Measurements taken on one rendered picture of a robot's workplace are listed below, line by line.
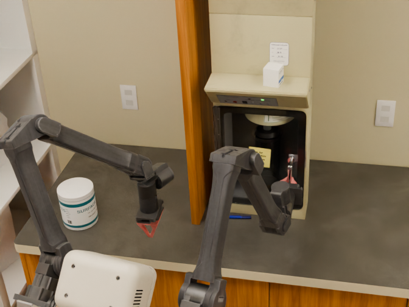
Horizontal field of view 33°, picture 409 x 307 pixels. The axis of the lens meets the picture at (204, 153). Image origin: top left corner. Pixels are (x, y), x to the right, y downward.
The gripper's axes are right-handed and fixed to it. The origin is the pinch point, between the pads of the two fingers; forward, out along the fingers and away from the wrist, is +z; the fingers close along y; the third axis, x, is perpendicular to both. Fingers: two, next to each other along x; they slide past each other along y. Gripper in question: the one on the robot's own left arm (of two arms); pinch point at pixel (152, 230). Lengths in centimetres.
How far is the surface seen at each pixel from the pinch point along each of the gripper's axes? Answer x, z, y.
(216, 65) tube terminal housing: -17, -43, 34
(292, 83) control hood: -42, -41, 28
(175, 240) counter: -2.9, 15.8, 14.1
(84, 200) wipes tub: 29.7, 3.2, 16.3
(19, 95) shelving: 81, -4, 76
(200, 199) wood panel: -9.5, 7.1, 27.7
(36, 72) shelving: 69, -17, 73
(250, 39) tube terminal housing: -28, -53, 34
